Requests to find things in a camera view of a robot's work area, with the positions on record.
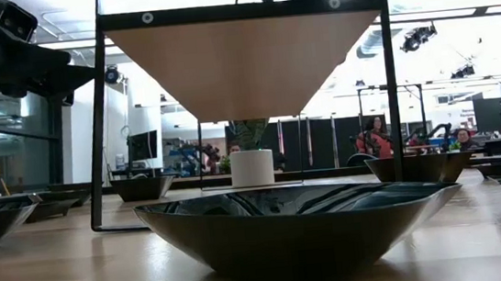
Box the black background rig frame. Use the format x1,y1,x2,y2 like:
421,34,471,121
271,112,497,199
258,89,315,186
355,81,429,149

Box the black square-rimmed bowl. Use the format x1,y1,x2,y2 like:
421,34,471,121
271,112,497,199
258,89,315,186
109,173,178,205
364,149,477,191

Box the black partition panels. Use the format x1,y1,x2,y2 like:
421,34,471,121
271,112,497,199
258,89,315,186
223,110,376,179

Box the black ceiling spotlight cluster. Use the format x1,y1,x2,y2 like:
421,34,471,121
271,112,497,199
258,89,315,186
449,62,476,80
398,22,440,54

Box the black round wall device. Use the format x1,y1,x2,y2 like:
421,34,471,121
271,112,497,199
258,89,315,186
102,63,125,86

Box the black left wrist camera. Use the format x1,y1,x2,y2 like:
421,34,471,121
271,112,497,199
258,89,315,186
0,0,42,47

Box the black aluminium table frame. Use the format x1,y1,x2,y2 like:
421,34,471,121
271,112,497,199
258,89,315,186
93,147,501,207

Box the white round plant pot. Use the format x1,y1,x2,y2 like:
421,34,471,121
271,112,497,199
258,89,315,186
228,148,277,189

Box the black office chair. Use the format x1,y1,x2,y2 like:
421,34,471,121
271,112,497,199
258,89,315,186
345,152,369,168

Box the wooden shelf with black frame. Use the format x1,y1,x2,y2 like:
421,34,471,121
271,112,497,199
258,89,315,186
69,0,409,234

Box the green snake plant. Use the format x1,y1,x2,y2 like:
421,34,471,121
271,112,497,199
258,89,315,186
228,117,273,153

